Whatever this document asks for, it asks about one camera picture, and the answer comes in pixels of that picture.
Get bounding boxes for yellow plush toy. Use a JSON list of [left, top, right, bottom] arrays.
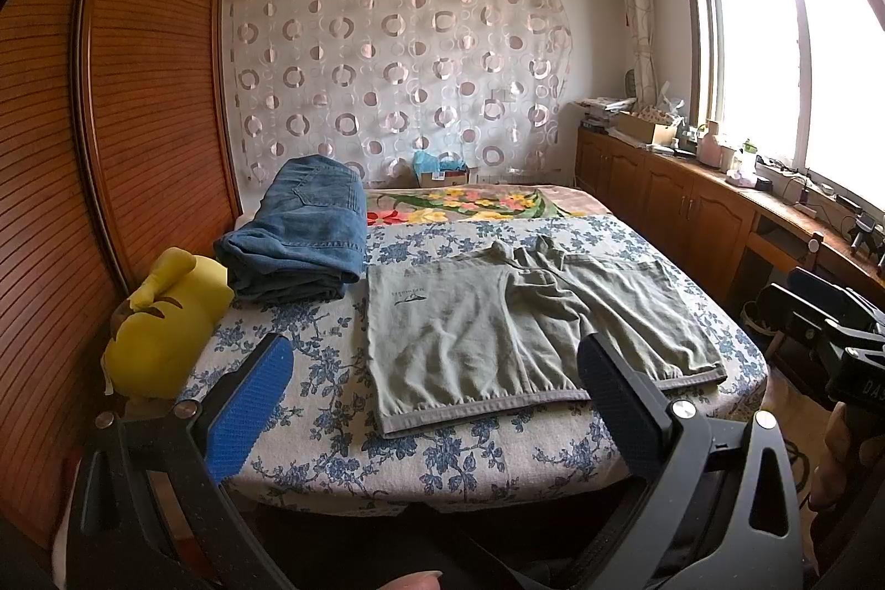
[[101, 247, 234, 400]]

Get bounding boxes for cardboard box with blue bag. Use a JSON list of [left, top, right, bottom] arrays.
[[413, 151, 471, 189]]

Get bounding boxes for colourful floral blanket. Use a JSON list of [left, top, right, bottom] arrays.
[[366, 184, 611, 226]]

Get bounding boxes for wooden slatted wardrobe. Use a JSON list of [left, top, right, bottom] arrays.
[[2, 0, 240, 548]]

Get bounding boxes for folded blue jeans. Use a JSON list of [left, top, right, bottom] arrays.
[[215, 154, 367, 305]]

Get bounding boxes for window with wooden frame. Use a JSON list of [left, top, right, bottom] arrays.
[[693, 0, 883, 212]]

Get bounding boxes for long wooden cabinet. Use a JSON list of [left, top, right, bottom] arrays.
[[575, 127, 883, 316]]

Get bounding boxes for sheer circle-pattern curtain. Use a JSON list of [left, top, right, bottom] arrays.
[[223, 0, 573, 192]]

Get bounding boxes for grey-green shorts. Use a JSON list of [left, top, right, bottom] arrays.
[[366, 235, 727, 437]]

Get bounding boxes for blue floral bed sheet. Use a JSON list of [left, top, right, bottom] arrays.
[[180, 214, 771, 515]]

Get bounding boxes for cardboard box on cabinet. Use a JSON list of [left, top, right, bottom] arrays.
[[615, 109, 678, 145]]

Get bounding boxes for stack of papers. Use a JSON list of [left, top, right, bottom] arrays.
[[575, 97, 636, 129]]

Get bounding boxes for person's right hand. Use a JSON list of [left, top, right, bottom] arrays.
[[809, 401, 883, 512]]

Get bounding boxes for pink bottle on sill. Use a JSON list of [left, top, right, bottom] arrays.
[[696, 120, 723, 169]]

